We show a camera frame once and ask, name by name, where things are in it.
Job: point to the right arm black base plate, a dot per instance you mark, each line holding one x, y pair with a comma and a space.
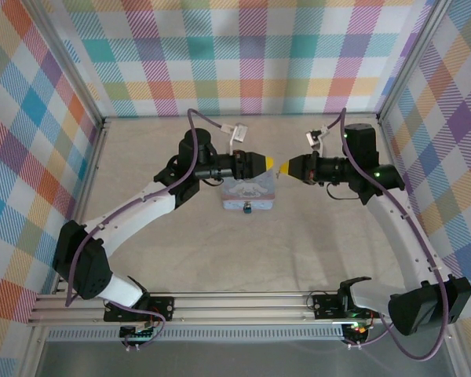
326, 306

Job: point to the controller circuit board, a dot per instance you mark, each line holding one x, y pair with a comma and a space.
137, 334
355, 330

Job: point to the aluminium frame post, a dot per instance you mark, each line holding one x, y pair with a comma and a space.
413, 59
70, 59

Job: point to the aluminium side rail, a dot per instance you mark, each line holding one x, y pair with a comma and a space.
389, 149
86, 196

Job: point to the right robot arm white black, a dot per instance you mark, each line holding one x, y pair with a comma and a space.
400, 235

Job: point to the long aluminium mounting rail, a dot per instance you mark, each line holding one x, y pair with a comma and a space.
239, 306

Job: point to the right controller circuit board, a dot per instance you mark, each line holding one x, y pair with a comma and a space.
355, 330

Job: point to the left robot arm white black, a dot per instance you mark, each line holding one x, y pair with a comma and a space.
133, 208

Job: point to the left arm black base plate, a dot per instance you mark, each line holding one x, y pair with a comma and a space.
161, 308

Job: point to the left controller circuit board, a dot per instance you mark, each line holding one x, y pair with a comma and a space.
137, 334

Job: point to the small blue padlock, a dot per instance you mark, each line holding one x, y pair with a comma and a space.
247, 207

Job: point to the thin aluminium rear rail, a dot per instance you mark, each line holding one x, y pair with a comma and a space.
239, 117

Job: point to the pastel cartoon tin box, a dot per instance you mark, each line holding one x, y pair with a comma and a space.
245, 192

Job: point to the grey metal base plate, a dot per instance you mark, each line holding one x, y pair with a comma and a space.
239, 361

